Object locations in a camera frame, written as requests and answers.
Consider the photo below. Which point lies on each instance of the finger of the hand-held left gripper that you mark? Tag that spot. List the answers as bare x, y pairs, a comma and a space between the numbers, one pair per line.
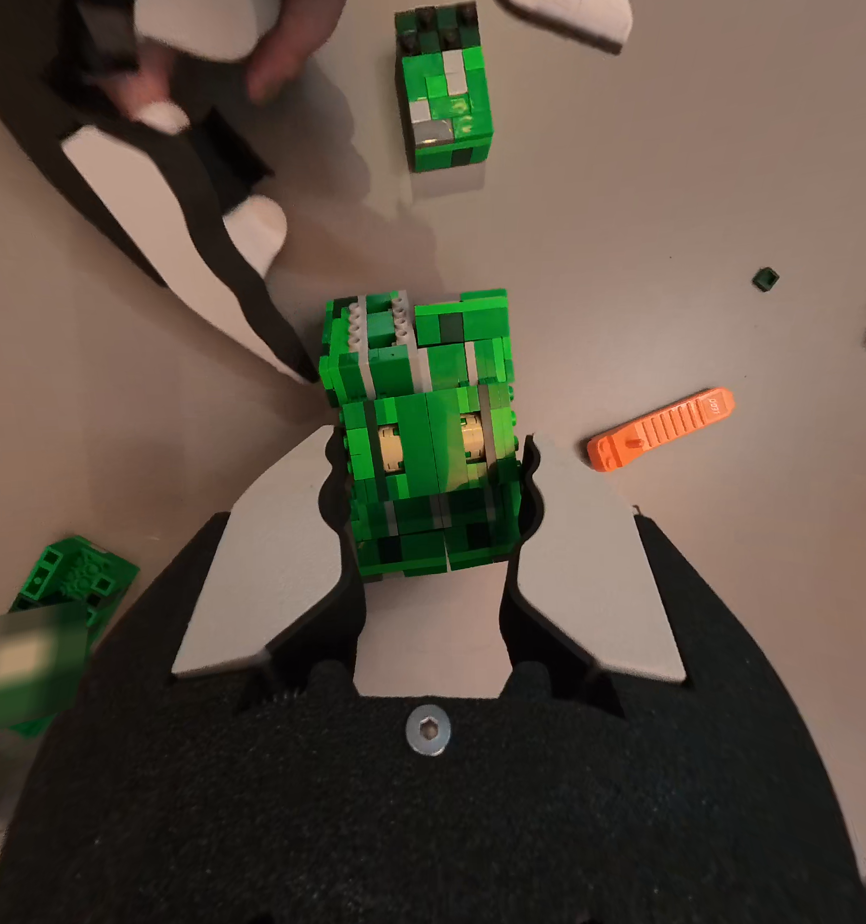
144, 195
577, 18

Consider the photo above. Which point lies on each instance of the orange brick separator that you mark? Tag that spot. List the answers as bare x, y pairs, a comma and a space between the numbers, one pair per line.
656, 433

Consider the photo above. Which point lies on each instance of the green lego base piece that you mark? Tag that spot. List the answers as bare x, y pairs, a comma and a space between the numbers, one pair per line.
72, 570

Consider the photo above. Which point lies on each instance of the large green lego assembly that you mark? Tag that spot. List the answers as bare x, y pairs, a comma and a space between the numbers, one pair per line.
418, 462

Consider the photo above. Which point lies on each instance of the small green lego cube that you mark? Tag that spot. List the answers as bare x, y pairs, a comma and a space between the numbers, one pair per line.
443, 94

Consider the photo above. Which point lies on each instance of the person's left hand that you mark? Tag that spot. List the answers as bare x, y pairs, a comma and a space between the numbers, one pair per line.
292, 43

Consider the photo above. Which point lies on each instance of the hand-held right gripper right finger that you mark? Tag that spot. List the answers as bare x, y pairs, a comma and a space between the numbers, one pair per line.
591, 570

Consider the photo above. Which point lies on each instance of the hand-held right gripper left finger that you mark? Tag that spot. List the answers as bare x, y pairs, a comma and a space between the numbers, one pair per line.
259, 563

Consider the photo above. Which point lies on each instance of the small dark green lego piece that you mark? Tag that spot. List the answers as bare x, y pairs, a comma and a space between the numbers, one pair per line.
766, 280

